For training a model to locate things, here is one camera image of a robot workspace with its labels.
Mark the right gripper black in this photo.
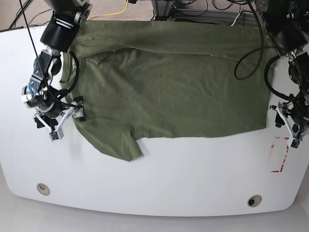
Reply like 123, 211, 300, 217
33, 96, 86, 132

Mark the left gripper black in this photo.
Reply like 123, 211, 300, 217
269, 100, 309, 139

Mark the olive green t-shirt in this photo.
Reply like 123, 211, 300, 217
60, 21, 276, 161

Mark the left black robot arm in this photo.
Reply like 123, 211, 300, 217
254, 0, 309, 147

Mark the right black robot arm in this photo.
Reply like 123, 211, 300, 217
21, 0, 92, 140

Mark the red tape rectangle marking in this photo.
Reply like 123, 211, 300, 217
268, 137, 289, 173

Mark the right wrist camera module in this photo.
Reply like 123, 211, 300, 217
49, 128, 64, 141

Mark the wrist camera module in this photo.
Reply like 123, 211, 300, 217
49, 128, 64, 141
289, 138, 303, 150

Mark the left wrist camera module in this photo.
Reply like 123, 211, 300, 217
289, 138, 303, 150

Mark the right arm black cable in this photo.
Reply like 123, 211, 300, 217
18, 0, 81, 107

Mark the left table cable grommet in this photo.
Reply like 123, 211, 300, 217
37, 183, 50, 196

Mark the table cable grommet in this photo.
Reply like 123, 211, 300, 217
37, 183, 50, 196
247, 195, 262, 207

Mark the right table cable grommet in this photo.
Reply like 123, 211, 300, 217
247, 195, 262, 207

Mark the yellow cable on floor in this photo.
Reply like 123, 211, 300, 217
88, 0, 135, 21

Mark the grey aluminium frame rail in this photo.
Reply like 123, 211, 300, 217
151, 0, 256, 27

